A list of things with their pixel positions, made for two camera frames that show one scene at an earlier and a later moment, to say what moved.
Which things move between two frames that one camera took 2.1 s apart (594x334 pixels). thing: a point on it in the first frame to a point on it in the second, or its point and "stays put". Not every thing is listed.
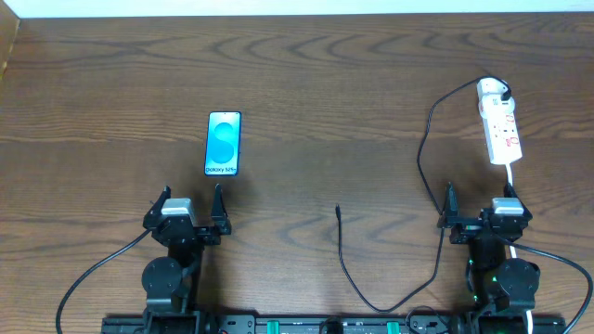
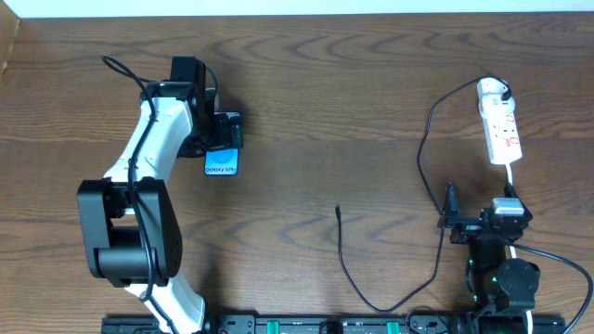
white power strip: [503, 138] stays put
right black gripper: [472, 222] stays put
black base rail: [335, 324] stays put
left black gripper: [200, 232] to [227, 134]
